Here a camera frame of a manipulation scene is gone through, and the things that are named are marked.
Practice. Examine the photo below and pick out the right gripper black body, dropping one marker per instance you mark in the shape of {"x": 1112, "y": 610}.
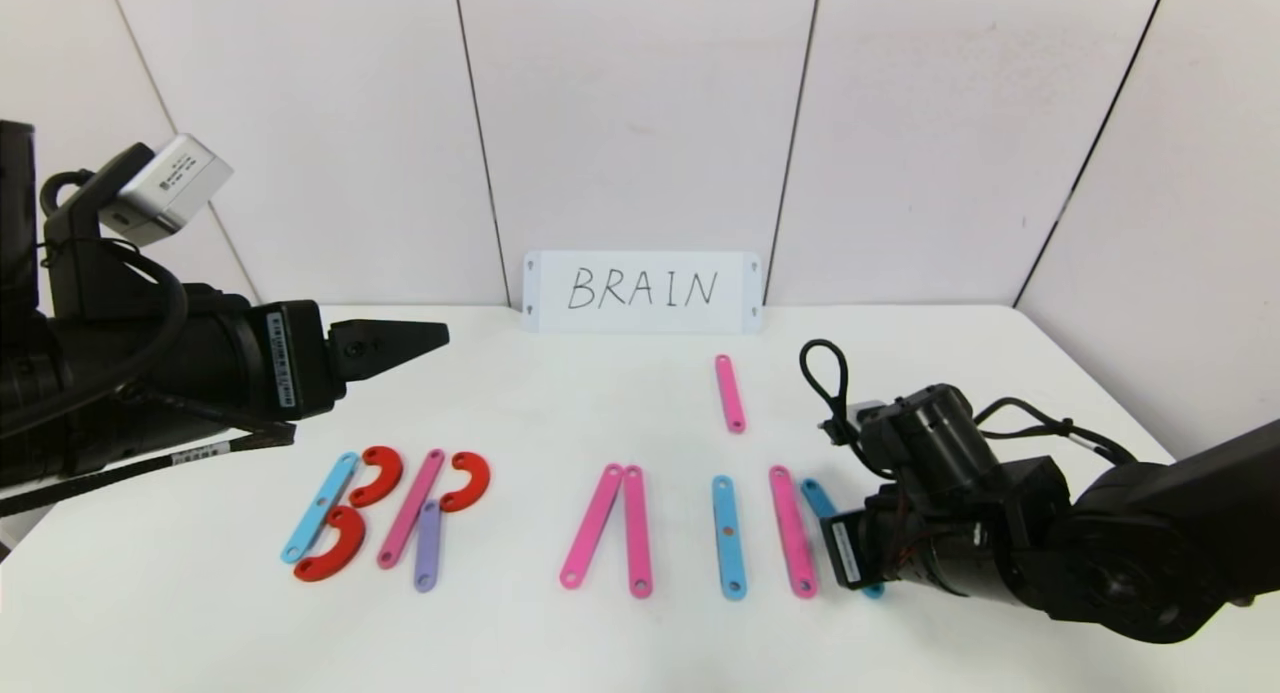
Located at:
{"x": 845, "y": 552}

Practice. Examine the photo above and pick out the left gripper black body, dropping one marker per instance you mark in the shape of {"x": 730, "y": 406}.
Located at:
{"x": 296, "y": 360}

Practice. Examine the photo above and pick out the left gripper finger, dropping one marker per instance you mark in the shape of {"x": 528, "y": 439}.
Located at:
{"x": 385, "y": 345}

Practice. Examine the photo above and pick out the long pink plastic bar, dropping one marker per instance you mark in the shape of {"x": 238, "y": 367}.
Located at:
{"x": 591, "y": 525}
{"x": 412, "y": 508}
{"x": 793, "y": 533}
{"x": 637, "y": 530}

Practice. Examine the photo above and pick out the medium blue plastic bar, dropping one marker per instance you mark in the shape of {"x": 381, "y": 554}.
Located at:
{"x": 816, "y": 498}

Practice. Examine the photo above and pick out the small red plastic arc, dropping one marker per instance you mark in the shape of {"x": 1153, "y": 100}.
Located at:
{"x": 477, "y": 481}

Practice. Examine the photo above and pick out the short pink plastic bar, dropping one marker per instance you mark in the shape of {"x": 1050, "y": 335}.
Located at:
{"x": 729, "y": 393}

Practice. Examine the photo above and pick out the short purple plastic bar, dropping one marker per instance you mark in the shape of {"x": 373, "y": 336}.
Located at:
{"x": 427, "y": 548}

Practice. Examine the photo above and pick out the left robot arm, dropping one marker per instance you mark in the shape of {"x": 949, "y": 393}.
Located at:
{"x": 110, "y": 373}

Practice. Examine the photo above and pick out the white BRAIN sign card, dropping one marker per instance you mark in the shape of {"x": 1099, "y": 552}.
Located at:
{"x": 600, "y": 318}

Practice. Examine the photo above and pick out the blue bar with orange underside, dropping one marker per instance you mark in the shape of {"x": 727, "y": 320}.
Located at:
{"x": 730, "y": 558}

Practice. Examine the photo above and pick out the large red plastic arc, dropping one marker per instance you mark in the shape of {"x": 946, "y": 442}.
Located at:
{"x": 389, "y": 476}
{"x": 349, "y": 547}

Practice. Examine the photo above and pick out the long blue plastic bar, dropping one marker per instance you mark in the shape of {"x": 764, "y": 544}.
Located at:
{"x": 318, "y": 508}

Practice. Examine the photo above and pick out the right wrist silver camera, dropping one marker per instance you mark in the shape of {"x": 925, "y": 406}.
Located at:
{"x": 862, "y": 418}

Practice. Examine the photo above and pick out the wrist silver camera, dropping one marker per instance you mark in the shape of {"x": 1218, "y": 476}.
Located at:
{"x": 862, "y": 418}
{"x": 165, "y": 188}

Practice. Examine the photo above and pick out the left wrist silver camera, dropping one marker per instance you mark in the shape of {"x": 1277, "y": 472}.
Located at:
{"x": 165, "y": 188}

